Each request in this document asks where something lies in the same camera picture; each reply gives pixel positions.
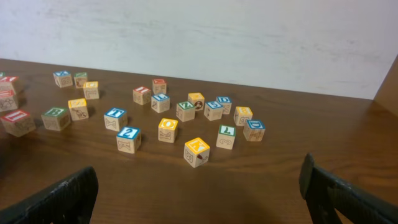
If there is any blue 2 block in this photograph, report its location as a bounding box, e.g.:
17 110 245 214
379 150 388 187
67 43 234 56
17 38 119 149
116 126 142 154

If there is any red I block far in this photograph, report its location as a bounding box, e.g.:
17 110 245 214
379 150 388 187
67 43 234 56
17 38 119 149
133 86 151 105

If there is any red Y block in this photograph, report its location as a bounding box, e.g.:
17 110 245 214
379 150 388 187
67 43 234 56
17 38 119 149
0 77 23 94

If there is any red U block far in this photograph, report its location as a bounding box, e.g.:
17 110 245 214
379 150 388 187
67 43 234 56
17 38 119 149
0 90 18 112

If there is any blue L block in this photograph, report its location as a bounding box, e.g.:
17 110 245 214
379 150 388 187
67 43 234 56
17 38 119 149
151 93 170 113

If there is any blue D block right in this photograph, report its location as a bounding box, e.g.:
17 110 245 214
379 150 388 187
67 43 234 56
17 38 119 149
243 119 266 142

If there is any yellow 8 block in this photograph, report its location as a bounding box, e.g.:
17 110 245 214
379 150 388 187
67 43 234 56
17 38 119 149
234 106 253 126

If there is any blue 5 block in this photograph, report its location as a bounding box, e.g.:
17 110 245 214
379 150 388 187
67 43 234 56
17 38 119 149
204 101 223 121

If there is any yellow block centre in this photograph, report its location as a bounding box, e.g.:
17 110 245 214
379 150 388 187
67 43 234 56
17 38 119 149
68 98 89 121

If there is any yellow C block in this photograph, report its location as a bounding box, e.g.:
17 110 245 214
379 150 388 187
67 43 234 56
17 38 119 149
83 81 100 100

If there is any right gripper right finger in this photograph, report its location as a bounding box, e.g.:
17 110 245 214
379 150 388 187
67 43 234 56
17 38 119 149
298 153 397 224

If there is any yellow K block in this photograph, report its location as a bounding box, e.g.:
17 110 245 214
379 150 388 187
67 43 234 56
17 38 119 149
183 138 210 168

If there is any yellow block far right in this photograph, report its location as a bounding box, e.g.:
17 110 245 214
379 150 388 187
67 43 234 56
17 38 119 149
188 92 205 111

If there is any blue T block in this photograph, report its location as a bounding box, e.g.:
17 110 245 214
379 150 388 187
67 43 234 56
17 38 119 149
104 108 127 131

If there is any green Z block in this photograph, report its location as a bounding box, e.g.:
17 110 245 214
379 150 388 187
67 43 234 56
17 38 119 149
176 101 196 122

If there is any red I block near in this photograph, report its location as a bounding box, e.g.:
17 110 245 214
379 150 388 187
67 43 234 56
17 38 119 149
1 110 36 137

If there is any yellow O block right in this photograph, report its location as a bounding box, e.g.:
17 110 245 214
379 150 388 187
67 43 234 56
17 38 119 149
158 118 178 143

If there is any blue d block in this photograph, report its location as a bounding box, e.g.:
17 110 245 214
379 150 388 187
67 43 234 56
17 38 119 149
243 119 266 142
216 96 232 114

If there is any green N block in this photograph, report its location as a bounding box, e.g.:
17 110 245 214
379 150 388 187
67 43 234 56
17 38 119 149
74 72 88 88

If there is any green 7 block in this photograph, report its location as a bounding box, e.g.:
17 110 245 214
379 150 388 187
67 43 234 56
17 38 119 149
216 124 236 150

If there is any green B block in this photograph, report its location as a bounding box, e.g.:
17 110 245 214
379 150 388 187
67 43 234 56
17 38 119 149
41 107 71 131

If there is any blue D block far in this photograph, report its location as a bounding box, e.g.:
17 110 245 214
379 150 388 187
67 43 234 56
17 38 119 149
216 96 232 114

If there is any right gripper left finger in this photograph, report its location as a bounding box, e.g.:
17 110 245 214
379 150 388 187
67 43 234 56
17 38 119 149
1 166 99 223

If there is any blue X block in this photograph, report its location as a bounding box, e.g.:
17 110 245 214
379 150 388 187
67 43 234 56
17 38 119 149
53 70 73 88

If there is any red i block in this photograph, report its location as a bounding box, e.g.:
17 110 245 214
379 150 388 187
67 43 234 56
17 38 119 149
133 86 151 105
1 110 36 137

